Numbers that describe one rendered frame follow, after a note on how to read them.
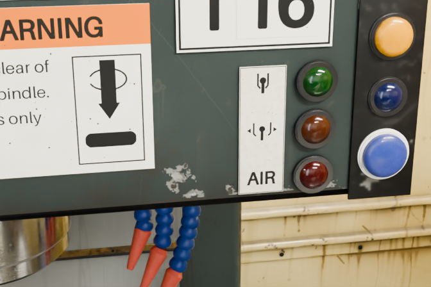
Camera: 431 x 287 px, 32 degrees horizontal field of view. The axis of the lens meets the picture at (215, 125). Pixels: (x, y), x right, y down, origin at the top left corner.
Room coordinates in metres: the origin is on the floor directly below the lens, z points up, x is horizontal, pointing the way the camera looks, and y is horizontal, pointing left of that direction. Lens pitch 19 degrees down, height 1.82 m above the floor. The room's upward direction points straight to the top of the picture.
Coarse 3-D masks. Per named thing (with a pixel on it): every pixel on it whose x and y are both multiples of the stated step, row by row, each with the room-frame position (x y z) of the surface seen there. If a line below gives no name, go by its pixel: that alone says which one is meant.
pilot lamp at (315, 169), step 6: (312, 162) 0.45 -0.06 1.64; (318, 162) 0.45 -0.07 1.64; (306, 168) 0.45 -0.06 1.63; (312, 168) 0.45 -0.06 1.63; (318, 168) 0.45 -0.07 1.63; (324, 168) 0.45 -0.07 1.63; (300, 174) 0.45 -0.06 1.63; (306, 174) 0.45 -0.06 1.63; (312, 174) 0.45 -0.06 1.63; (318, 174) 0.45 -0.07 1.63; (324, 174) 0.45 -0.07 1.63; (300, 180) 0.45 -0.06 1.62; (306, 180) 0.45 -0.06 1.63; (312, 180) 0.45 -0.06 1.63; (318, 180) 0.45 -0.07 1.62; (324, 180) 0.45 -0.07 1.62; (306, 186) 0.45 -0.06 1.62; (312, 186) 0.45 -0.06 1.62; (318, 186) 0.45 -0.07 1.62
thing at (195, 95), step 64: (0, 0) 0.42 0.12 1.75; (64, 0) 0.43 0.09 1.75; (128, 0) 0.43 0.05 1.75; (192, 64) 0.44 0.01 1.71; (256, 64) 0.45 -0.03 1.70; (192, 128) 0.44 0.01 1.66; (0, 192) 0.42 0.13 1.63; (64, 192) 0.43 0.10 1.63; (128, 192) 0.43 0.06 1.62; (192, 192) 0.44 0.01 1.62; (320, 192) 0.46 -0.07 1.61
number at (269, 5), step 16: (240, 0) 0.44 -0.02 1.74; (256, 0) 0.45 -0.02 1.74; (272, 0) 0.45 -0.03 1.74; (288, 0) 0.45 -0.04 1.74; (304, 0) 0.45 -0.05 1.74; (320, 0) 0.45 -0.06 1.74; (240, 16) 0.44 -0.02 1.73; (256, 16) 0.45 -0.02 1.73; (272, 16) 0.45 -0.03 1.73; (288, 16) 0.45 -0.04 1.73; (304, 16) 0.45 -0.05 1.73; (320, 16) 0.45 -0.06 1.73; (240, 32) 0.44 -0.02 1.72; (256, 32) 0.45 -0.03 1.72; (272, 32) 0.45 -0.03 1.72; (288, 32) 0.45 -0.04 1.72; (304, 32) 0.45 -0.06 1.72; (320, 32) 0.45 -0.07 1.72
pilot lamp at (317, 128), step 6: (306, 120) 0.45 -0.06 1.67; (312, 120) 0.45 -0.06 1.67; (318, 120) 0.45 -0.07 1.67; (324, 120) 0.45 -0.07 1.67; (306, 126) 0.45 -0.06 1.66; (312, 126) 0.45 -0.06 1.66; (318, 126) 0.45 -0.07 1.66; (324, 126) 0.45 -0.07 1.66; (306, 132) 0.45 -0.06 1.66; (312, 132) 0.45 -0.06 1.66; (318, 132) 0.45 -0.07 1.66; (324, 132) 0.45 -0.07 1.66; (306, 138) 0.45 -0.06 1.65; (312, 138) 0.45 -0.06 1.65; (318, 138) 0.45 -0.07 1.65; (324, 138) 0.45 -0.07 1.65
